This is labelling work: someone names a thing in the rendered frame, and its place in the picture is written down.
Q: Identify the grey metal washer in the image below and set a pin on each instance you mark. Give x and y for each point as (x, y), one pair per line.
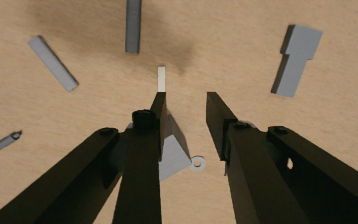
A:
(200, 167)

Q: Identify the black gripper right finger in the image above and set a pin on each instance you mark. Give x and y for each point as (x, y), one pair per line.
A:
(325, 187)

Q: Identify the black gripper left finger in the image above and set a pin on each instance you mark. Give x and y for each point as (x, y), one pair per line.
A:
(75, 189)

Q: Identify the white bar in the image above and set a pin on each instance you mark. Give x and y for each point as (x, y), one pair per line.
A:
(161, 78)

